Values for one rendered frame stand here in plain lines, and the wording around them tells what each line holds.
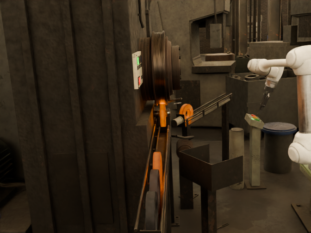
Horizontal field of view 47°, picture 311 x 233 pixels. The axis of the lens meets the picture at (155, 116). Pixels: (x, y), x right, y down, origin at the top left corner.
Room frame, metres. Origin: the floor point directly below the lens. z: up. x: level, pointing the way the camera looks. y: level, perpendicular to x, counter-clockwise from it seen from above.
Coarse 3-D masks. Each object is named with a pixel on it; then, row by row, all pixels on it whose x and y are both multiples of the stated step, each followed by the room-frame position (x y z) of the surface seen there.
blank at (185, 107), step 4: (184, 104) 2.75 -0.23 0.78; (188, 104) 2.76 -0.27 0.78; (180, 108) 2.73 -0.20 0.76; (184, 108) 2.71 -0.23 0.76; (188, 108) 2.76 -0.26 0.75; (192, 108) 2.80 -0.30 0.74; (180, 112) 2.71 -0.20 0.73; (184, 112) 2.71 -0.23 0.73; (188, 112) 2.79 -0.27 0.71; (192, 112) 2.80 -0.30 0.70; (188, 116) 2.77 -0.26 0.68
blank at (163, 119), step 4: (160, 104) 2.27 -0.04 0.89; (164, 104) 2.27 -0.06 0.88; (160, 108) 2.24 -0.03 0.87; (164, 108) 2.24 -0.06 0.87; (160, 112) 2.22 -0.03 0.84; (164, 112) 2.22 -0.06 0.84; (160, 116) 2.22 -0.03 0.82; (164, 116) 2.21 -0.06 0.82; (160, 120) 2.22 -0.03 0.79; (164, 120) 2.21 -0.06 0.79; (164, 124) 2.23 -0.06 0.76
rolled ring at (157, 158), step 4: (156, 152) 1.59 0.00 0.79; (160, 152) 1.59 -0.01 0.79; (156, 156) 1.54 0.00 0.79; (160, 156) 1.56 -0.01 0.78; (156, 160) 1.52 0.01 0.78; (160, 160) 1.55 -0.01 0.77; (156, 164) 1.51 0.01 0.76; (160, 164) 1.53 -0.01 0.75; (156, 168) 1.50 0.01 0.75; (160, 168) 1.52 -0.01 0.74; (160, 172) 1.50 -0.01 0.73; (160, 176) 1.49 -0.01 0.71; (160, 180) 1.48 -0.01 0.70; (160, 184) 1.49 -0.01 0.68
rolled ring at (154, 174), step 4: (152, 172) 1.37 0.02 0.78; (156, 172) 1.37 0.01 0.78; (152, 176) 1.35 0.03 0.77; (156, 176) 1.35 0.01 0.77; (152, 180) 1.34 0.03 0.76; (156, 180) 1.33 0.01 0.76; (152, 184) 1.32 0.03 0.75; (156, 184) 1.32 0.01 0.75; (152, 188) 1.31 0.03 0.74; (156, 188) 1.31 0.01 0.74; (160, 188) 1.47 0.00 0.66; (156, 192) 1.30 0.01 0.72; (160, 192) 1.46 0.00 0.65; (160, 196) 1.44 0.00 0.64; (160, 200) 1.43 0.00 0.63; (160, 204) 1.42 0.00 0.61; (160, 208) 1.40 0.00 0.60
